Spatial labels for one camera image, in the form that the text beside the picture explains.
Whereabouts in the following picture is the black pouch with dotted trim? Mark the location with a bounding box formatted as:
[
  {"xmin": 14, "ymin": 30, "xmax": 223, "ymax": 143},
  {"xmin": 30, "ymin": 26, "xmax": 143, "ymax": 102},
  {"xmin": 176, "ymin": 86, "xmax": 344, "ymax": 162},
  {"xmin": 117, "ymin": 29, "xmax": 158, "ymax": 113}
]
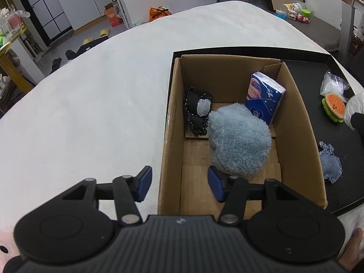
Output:
[{"xmin": 183, "ymin": 87, "xmax": 213, "ymax": 136}]

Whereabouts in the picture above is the glass jar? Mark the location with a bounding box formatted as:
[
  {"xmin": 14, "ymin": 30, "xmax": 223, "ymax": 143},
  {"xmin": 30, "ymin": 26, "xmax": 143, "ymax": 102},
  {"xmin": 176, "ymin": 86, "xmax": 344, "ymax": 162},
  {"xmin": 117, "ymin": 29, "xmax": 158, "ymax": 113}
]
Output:
[{"xmin": 0, "ymin": 7, "xmax": 16, "ymax": 29}]

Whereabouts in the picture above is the yellow side table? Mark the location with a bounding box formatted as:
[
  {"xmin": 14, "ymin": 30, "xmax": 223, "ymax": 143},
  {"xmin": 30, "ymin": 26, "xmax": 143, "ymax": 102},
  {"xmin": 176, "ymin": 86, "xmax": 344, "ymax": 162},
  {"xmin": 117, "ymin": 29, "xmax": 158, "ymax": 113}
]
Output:
[{"xmin": 0, "ymin": 25, "xmax": 35, "ymax": 91}]

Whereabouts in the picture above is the brown cardboard box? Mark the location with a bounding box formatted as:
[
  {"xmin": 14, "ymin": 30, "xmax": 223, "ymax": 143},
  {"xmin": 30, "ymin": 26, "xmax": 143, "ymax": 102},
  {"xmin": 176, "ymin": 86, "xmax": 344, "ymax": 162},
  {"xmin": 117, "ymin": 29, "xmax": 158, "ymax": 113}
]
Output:
[{"xmin": 157, "ymin": 54, "xmax": 328, "ymax": 217}]

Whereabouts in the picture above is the blue tissue pack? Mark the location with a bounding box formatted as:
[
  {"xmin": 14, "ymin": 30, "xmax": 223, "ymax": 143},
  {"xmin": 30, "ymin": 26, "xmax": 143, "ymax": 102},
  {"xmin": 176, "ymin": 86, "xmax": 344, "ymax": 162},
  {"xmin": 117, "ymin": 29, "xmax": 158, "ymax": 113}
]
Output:
[{"xmin": 245, "ymin": 71, "xmax": 287, "ymax": 126}]

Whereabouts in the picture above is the white narrow rack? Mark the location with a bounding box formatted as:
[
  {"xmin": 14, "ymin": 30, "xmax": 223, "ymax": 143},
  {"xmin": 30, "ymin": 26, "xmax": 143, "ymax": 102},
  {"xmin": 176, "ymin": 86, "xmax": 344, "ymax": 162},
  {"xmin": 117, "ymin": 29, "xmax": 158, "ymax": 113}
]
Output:
[{"xmin": 106, "ymin": 0, "xmax": 134, "ymax": 29}]

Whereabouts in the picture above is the white desk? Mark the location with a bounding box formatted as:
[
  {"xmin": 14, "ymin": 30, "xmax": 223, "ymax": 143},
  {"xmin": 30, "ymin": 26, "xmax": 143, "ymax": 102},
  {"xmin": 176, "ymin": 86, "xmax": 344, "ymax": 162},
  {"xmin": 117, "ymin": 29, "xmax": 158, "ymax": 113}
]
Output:
[{"xmin": 340, "ymin": 0, "xmax": 364, "ymax": 66}]

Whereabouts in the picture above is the person's bare leg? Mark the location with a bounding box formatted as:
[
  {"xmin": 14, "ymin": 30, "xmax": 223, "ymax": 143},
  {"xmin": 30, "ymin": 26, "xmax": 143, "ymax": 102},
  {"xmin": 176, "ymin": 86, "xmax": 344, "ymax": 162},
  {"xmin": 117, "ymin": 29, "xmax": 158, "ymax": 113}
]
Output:
[{"xmin": 338, "ymin": 227, "xmax": 364, "ymax": 273}]

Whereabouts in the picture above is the blue fuzzy plush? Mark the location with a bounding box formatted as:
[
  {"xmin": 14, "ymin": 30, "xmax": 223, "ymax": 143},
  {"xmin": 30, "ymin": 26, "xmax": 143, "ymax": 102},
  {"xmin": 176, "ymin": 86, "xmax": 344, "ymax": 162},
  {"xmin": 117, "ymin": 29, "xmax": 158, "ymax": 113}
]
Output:
[{"xmin": 207, "ymin": 102, "xmax": 272, "ymax": 181}]

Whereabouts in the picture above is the black tray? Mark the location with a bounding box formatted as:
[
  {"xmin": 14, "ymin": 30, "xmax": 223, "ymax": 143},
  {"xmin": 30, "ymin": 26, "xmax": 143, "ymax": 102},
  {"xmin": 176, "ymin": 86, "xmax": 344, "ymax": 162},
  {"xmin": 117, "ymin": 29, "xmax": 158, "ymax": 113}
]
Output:
[{"xmin": 164, "ymin": 52, "xmax": 364, "ymax": 217}]

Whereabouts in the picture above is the orange burger toy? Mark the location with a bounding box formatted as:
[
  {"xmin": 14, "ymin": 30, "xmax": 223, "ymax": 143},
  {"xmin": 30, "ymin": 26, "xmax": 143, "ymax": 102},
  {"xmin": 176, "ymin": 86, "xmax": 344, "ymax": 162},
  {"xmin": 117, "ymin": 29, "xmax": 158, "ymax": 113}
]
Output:
[{"xmin": 321, "ymin": 93, "xmax": 348, "ymax": 124}]

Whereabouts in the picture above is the pink plush garment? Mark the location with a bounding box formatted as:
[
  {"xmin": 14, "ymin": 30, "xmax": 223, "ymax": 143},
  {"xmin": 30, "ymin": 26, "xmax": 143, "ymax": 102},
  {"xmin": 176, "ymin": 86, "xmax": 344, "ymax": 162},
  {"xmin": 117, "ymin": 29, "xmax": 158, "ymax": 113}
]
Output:
[{"xmin": 0, "ymin": 223, "xmax": 22, "ymax": 265}]

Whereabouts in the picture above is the brown storage basket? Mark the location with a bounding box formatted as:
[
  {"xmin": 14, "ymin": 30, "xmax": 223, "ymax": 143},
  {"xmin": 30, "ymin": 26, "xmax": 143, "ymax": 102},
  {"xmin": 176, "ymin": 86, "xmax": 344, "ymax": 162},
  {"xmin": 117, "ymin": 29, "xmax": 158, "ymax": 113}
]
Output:
[{"xmin": 349, "ymin": 27, "xmax": 364, "ymax": 54}]

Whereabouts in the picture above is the black-framed sliding door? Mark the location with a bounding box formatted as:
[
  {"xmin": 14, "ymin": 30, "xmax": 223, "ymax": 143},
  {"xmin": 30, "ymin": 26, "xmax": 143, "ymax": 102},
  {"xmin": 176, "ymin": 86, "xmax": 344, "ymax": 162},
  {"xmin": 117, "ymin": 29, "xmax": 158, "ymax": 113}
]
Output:
[{"xmin": 21, "ymin": 0, "xmax": 74, "ymax": 44}]

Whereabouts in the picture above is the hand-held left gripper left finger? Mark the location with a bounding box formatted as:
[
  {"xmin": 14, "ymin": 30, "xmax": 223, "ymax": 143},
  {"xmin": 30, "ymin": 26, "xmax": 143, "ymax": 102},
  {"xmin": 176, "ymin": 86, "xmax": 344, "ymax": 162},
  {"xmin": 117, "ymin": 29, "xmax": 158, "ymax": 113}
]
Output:
[{"xmin": 61, "ymin": 165, "xmax": 152, "ymax": 226}]

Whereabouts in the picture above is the clear bag of white stuffing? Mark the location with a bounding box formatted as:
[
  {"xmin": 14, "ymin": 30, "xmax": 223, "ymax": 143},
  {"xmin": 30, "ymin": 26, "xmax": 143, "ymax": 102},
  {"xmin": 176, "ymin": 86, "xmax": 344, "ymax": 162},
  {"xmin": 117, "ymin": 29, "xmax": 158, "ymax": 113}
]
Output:
[{"xmin": 320, "ymin": 70, "xmax": 350, "ymax": 101}]

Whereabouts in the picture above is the orange carton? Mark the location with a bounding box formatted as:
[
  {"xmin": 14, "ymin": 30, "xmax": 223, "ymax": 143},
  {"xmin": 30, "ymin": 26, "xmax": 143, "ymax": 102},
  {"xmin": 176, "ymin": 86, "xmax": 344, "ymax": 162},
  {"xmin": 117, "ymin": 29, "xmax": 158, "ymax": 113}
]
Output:
[{"xmin": 104, "ymin": 2, "xmax": 123, "ymax": 27}]

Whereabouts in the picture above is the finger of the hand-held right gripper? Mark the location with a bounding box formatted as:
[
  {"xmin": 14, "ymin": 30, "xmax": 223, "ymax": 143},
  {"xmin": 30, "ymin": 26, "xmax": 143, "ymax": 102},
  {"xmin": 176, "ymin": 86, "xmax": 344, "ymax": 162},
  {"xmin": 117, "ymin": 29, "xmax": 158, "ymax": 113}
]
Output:
[{"xmin": 350, "ymin": 113, "xmax": 364, "ymax": 133}]

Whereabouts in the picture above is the orange bag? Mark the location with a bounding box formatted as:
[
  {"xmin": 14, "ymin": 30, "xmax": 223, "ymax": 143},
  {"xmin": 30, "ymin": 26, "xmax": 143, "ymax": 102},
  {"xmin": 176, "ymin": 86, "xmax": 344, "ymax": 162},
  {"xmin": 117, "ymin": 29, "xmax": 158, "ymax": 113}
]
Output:
[{"xmin": 148, "ymin": 6, "xmax": 172, "ymax": 23}]

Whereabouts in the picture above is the black bag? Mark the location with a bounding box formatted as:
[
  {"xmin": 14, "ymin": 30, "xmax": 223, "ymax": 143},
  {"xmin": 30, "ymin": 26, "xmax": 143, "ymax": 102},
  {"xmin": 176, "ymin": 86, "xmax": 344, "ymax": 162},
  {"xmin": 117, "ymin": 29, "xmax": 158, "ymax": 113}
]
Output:
[{"xmin": 77, "ymin": 36, "xmax": 109, "ymax": 54}]

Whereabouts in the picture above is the white kitchen cabinet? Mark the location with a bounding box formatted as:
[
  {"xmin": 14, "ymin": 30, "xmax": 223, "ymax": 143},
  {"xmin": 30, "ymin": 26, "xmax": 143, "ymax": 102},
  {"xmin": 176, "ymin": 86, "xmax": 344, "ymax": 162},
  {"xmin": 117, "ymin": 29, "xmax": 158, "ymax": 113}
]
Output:
[{"xmin": 55, "ymin": 0, "xmax": 117, "ymax": 32}]

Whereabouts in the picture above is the frayed denim cloth piece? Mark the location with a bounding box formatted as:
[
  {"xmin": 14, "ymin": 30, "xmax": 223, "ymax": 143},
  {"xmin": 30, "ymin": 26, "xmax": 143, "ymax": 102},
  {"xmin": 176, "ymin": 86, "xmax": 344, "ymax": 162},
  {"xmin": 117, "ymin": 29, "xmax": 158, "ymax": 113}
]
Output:
[{"xmin": 318, "ymin": 141, "xmax": 342, "ymax": 184}]

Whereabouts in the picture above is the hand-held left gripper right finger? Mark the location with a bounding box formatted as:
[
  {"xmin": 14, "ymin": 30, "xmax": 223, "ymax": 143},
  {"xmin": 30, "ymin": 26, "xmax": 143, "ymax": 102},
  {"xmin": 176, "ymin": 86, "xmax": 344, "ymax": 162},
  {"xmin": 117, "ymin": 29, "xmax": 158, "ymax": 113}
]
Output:
[{"xmin": 207, "ymin": 166, "xmax": 302, "ymax": 226}]

